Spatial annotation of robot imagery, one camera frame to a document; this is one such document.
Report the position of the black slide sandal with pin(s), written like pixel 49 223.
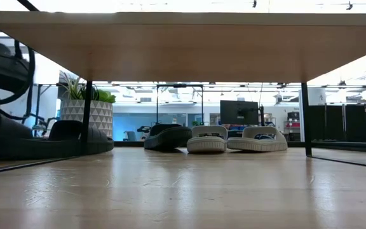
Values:
pixel 43 149
pixel 167 140
pixel 14 130

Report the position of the grey slide sandal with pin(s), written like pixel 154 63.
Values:
pixel 206 144
pixel 256 144

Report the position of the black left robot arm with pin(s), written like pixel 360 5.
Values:
pixel 6 73

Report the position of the wooden shelf with black legs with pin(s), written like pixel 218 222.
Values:
pixel 183 47

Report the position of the black computer monitor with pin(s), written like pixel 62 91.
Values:
pixel 238 113

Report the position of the green plant in patterned pot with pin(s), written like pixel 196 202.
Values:
pixel 102 116

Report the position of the storage rack with red items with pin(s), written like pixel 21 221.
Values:
pixel 292 124

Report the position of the black room partition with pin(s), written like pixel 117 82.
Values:
pixel 335 124

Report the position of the black diagonal bar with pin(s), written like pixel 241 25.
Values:
pixel 28 5

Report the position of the black aluminium table frame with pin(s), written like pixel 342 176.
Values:
pixel 132 144

